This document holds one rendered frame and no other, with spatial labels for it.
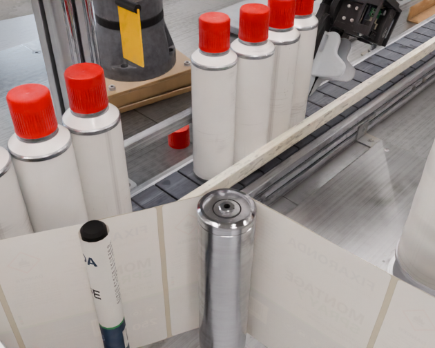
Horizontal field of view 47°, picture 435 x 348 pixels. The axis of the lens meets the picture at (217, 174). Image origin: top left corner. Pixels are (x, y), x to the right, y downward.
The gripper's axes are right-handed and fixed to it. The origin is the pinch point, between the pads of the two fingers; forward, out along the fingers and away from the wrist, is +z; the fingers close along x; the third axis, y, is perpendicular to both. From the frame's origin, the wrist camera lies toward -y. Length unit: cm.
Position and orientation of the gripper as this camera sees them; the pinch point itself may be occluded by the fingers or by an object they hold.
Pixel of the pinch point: (306, 84)
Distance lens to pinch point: 74.0
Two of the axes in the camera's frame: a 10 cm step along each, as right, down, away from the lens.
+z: -3.6, 9.0, 2.5
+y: 7.2, 4.4, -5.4
